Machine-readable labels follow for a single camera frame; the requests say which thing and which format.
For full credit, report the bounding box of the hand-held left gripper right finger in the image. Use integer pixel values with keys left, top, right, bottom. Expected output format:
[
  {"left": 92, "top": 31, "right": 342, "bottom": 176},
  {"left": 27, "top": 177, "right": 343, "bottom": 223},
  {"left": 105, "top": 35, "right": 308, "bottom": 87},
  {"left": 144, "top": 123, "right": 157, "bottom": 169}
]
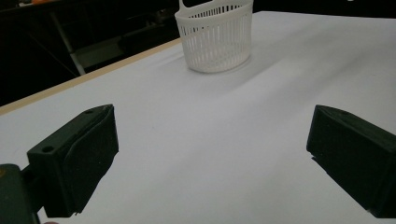
[{"left": 305, "top": 105, "right": 396, "bottom": 219}]

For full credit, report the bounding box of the desk with white legs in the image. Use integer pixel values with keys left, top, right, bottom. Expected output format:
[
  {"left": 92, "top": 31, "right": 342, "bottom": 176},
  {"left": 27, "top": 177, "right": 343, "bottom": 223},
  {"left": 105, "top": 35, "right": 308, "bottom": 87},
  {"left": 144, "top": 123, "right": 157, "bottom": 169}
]
[{"left": 49, "top": 12, "right": 87, "bottom": 77}]

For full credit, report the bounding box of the white plastic basket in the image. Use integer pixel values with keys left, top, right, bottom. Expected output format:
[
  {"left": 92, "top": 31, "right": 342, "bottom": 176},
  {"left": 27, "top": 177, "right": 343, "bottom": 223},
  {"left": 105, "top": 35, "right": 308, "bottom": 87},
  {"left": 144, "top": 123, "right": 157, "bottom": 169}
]
[{"left": 174, "top": 0, "right": 255, "bottom": 75}]

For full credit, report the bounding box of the wooden table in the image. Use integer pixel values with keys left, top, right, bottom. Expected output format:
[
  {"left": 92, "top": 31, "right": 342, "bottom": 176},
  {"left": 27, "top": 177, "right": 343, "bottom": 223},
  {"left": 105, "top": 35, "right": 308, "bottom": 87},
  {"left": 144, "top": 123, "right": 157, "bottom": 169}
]
[{"left": 0, "top": 37, "right": 183, "bottom": 117}]

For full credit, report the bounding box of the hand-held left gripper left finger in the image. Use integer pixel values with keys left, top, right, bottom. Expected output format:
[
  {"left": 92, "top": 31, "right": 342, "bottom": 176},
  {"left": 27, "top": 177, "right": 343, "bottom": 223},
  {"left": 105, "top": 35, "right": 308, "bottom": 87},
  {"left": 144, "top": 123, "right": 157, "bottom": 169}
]
[{"left": 26, "top": 104, "right": 120, "bottom": 218}]

